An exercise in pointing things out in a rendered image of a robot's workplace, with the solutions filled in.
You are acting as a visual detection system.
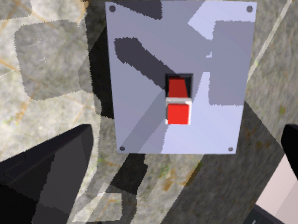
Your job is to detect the light grey sloped panel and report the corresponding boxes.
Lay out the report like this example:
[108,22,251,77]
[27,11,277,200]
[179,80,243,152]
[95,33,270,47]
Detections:
[105,0,258,155]

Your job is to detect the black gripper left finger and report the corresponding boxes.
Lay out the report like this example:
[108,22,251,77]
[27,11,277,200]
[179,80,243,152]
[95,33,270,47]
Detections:
[0,124,94,224]

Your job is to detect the red square peg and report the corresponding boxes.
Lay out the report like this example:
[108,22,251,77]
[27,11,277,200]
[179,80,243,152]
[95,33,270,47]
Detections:
[165,77,192,124]

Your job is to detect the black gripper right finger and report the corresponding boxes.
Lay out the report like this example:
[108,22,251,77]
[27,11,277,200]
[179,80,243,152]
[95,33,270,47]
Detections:
[281,124,298,180]

